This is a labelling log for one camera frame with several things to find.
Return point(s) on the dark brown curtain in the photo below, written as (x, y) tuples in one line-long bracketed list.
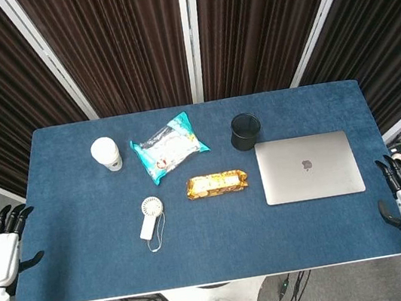
[(122, 44)]

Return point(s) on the white partition frame post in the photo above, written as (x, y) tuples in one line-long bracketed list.
[(191, 35)]

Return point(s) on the blue table mat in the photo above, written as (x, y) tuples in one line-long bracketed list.
[(213, 232)]

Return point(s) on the teal snack bag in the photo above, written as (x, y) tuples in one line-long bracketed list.
[(167, 148)]

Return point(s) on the silver laptop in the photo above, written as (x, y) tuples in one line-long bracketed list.
[(309, 167)]

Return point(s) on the gold wrapped biscuit pack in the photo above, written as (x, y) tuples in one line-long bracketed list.
[(216, 185)]

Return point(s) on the black mesh pen holder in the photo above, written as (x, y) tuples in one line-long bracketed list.
[(245, 131)]

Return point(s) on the white paper coffee cup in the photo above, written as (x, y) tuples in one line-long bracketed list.
[(106, 153)]

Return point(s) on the white handheld fan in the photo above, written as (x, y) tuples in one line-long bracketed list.
[(149, 218)]

